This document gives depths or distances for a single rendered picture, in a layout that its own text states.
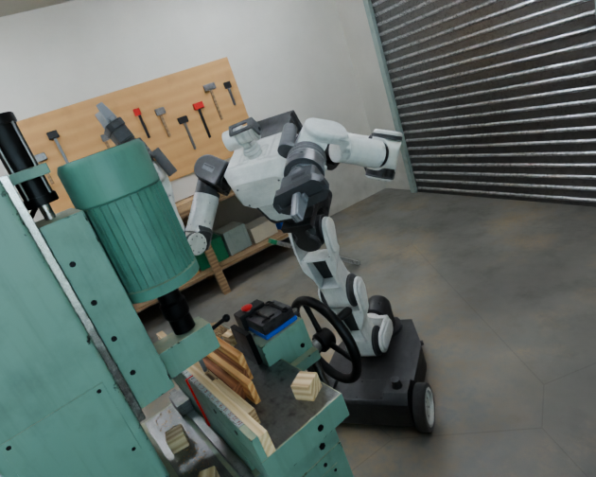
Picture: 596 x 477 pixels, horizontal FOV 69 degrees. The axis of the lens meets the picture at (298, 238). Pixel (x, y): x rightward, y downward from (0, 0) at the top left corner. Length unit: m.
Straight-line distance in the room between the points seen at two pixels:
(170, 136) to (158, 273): 3.47
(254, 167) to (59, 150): 2.99
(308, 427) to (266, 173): 0.80
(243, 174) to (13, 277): 0.82
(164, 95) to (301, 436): 3.78
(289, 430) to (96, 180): 0.60
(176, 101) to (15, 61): 1.27
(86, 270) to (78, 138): 3.39
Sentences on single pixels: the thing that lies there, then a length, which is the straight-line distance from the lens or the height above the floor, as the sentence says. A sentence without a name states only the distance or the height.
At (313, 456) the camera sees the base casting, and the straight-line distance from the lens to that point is 1.10.
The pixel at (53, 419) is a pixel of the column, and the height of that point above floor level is 1.11.
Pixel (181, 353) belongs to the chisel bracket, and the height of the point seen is 1.04.
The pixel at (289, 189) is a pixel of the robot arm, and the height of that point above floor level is 1.32.
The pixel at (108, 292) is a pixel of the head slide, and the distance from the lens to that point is 0.92.
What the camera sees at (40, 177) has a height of 1.50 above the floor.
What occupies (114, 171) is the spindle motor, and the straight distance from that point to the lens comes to 0.89.
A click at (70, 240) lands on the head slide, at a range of 0.89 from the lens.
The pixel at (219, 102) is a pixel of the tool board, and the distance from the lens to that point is 4.49.
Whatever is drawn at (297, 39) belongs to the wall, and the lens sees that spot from 4.96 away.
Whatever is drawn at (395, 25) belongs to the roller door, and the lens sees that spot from 4.58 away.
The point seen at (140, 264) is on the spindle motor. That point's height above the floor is 1.28.
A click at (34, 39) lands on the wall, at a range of 4.39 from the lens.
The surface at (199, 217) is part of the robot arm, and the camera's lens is 1.55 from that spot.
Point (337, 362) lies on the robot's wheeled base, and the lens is 2.29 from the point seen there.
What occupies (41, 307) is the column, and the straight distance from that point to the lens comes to 0.87.
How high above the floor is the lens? 1.50
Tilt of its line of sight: 19 degrees down
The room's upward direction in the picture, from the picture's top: 20 degrees counter-clockwise
